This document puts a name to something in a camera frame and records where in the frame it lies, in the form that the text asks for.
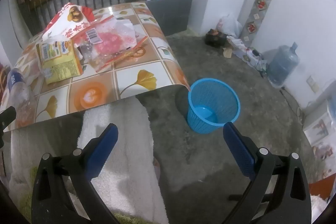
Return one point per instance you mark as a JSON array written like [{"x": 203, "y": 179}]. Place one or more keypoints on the brown paper scrap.
[{"x": 227, "y": 52}]

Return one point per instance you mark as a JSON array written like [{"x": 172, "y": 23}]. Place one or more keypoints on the clear plastic bag pink contents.
[{"x": 113, "y": 37}]

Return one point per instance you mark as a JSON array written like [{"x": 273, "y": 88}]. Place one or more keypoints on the tall patterned box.
[{"x": 258, "y": 11}]

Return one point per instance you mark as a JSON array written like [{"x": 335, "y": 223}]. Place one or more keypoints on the wall socket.
[{"x": 312, "y": 83}]

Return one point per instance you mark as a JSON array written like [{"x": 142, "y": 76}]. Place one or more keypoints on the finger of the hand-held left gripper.
[{"x": 6, "y": 115}]

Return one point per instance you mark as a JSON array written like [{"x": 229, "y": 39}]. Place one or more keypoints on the white fleece blanket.
[{"x": 123, "y": 155}]

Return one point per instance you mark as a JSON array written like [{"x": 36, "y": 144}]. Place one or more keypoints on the clear plastic bottle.
[{"x": 17, "y": 90}]

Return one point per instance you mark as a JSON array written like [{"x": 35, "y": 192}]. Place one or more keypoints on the blue water jug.
[{"x": 283, "y": 64}]

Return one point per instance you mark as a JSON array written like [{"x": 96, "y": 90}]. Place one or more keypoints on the white plastic bag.
[{"x": 229, "y": 24}]

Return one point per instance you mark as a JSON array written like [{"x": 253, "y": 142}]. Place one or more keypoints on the leaf patterned tablecloth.
[{"x": 126, "y": 77}]

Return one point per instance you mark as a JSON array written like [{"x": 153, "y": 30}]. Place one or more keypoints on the grey cabinet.
[{"x": 173, "y": 14}]

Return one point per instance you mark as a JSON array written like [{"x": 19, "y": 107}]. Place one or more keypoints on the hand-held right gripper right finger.
[{"x": 240, "y": 153}]

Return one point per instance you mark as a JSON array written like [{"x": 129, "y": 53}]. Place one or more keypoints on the yellow snack packet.
[{"x": 60, "y": 66}]

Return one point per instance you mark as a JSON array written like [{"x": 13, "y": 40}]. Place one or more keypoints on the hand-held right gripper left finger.
[{"x": 103, "y": 153}]

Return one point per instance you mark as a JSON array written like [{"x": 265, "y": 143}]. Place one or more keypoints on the red white snack bag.
[{"x": 65, "y": 24}]

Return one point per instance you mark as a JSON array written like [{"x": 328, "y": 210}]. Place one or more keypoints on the grey flat board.
[{"x": 245, "y": 11}]

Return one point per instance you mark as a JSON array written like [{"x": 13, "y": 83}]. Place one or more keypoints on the blue plastic wastebasket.
[{"x": 218, "y": 92}]

